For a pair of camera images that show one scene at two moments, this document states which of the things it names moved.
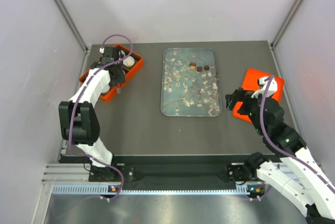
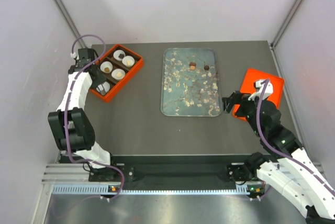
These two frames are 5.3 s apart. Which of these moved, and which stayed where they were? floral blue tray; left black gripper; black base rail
Moved: left black gripper
Stayed: black base rail; floral blue tray
